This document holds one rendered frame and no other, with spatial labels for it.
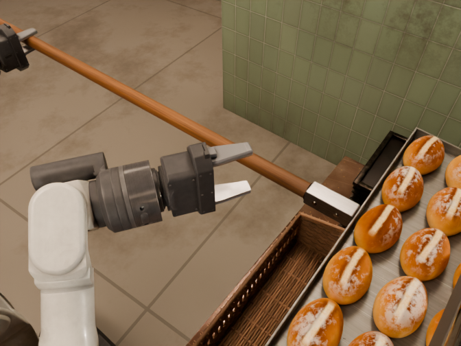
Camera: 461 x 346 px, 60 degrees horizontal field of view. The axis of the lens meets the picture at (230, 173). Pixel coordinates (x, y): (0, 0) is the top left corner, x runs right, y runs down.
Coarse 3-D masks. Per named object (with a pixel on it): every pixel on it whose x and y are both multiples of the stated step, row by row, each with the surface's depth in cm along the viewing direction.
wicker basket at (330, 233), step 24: (312, 216) 123; (288, 240) 130; (312, 240) 129; (336, 240) 122; (264, 264) 116; (312, 264) 129; (240, 288) 108; (288, 288) 124; (240, 312) 118; (264, 312) 118; (216, 336) 110; (240, 336) 114
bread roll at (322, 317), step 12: (324, 300) 54; (300, 312) 54; (312, 312) 52; (324, 312) 52; (336, 312) 53; (300, 324) 52; (312, 324) 51; (324, 324) 51; (336, 324) 52; (288, 336) 53; (300, 336) 51; (312, 336) 50; (324, 336) 51; (336, 336) 52
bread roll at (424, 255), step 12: (432, 228) 62; (408, 240) 62; (420, 240) 60; (432, 240) 59; (444, 240) 60; (408, 252) 60; (420, 252) 59; (432, 252) 58; (444, 252) 59; (408, 264) 60; (420, 264) 58; (432, 264) 58; (444, 264) 59; (420, 276) 59; (432, 276) 59
